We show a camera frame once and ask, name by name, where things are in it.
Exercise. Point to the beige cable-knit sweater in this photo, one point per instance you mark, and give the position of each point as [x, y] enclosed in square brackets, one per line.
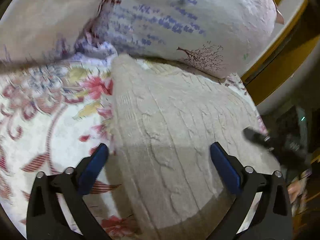
[166, 119]

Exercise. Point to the floral bed sheet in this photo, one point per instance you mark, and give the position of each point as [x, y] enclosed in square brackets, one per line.
[53, 115]

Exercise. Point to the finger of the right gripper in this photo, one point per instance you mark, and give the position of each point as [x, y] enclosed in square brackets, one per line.
[256, 137]

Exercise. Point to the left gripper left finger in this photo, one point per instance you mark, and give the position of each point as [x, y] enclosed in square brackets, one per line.
[45, 218]

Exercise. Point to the pink floral left pillow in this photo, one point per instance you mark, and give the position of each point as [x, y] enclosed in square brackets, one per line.
[44, 30]

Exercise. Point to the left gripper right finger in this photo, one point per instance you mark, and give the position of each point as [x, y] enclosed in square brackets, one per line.
[273, 216]

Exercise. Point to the blue floral right pillow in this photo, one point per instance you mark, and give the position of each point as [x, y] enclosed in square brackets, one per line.
[218, 37]

